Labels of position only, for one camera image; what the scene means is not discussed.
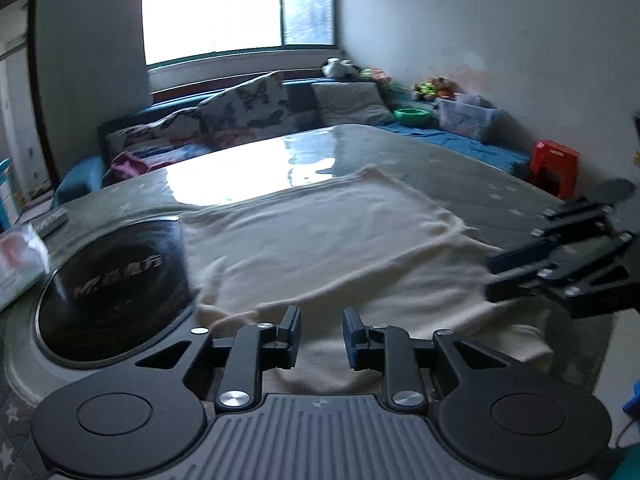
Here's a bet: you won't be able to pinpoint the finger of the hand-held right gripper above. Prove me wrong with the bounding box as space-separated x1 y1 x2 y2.
484 250 640 320
487 197 637 275

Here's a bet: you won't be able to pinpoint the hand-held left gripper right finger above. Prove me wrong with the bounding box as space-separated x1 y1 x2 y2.
342 307 506 411

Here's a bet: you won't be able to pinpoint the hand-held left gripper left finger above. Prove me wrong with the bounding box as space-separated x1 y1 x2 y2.
135 305 303 411

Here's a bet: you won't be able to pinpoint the cream white garment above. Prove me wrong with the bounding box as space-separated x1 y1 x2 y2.
179 165 557 397

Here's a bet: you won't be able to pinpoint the red plastic stool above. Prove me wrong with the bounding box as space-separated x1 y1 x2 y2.
528 140 582 199

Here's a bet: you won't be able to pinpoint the blue sofa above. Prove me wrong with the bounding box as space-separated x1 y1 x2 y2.
52 77 532 207

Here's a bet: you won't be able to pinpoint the clear plastic storage box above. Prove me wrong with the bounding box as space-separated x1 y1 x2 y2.
434 93 502 142

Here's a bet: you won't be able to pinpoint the blue plastic object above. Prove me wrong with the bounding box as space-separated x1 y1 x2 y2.
622 382 640 417

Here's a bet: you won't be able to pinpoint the green plastic bowl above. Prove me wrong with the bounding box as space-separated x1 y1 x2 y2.
393 108 432 127

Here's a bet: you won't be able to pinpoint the black round induction cooktop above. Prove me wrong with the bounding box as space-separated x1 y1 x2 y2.
34 215 202 367

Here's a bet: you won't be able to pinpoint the small plush toys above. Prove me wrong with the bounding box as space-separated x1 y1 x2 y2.
412 77 457 102

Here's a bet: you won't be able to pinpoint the grey pillow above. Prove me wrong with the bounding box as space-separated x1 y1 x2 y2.
311 81 394 127

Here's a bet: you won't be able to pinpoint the colourful toy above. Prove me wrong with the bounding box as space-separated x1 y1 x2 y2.
360 66 394 87

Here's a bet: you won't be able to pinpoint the magenta cloth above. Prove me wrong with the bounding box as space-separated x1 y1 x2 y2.
110 152 152 187

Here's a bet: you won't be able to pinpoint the white plush toy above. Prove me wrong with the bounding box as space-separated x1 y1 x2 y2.
321 58 362 81

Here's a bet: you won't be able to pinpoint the grey remote control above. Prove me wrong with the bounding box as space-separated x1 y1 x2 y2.
37 208 69 239

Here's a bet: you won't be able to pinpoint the white tissue packet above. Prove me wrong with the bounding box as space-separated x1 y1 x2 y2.
0 223 52 312

